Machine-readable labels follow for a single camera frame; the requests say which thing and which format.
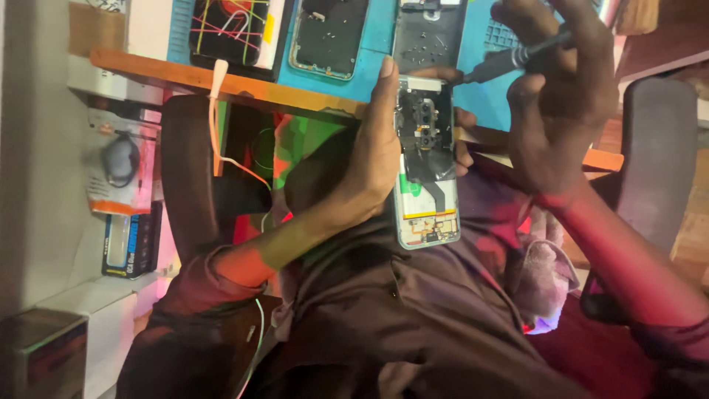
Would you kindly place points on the person's brown shirt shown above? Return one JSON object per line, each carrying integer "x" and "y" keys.
{"x": 399, "y": 327}

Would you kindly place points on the white device under table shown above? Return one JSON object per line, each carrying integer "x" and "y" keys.
{"x": 111, "y": 83}

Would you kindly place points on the white box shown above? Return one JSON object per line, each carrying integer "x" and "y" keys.
{"x": 108, "y": 332}

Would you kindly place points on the black precision screwdriver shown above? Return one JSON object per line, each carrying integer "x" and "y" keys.
{"x": 498, "y": 62}

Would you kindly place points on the black phone back frame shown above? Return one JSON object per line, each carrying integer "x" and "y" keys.
{"x": 329, "y": 36}

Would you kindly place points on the phone with coloured line screen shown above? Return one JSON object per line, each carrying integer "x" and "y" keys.
{"x": 228, "y": 30}

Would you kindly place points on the black chair armrest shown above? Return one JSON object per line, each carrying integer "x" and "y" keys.
{"x": 656, "y": 160}
{"x": 191, "y": 177}

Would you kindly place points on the brown wooden cabinet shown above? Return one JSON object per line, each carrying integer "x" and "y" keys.
{"x": 662, "y": 41}

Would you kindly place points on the black blue glue box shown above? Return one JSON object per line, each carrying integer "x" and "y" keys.
{"x": 130, "y": 241}

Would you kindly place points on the dark glossy box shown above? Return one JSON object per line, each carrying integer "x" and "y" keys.
{"x": 41, "y": 357}

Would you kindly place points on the smartphone without back cover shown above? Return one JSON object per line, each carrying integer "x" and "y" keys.
{"x": 427, "y": 183}

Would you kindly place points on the pink cloth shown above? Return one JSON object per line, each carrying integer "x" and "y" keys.
{"x": 545, "y": 277}

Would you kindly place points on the blue repair mat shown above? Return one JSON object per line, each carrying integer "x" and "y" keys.
{"x": 376, "y": 50}

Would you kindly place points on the person's right hand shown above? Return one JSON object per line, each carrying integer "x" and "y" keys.
{"x": 565, "y": 122}

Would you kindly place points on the white carton with cardboard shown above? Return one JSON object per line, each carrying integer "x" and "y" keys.
{"x": 141, "y": 25}

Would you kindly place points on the person's left hand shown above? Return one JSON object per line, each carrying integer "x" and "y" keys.
{"x": 360, "y": 166}

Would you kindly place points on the grey phone middle frame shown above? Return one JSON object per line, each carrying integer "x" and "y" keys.
{"x": 429, "y": 36}

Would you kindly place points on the person's right fingers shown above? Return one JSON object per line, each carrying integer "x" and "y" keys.
{"x": 543, "y": 22}

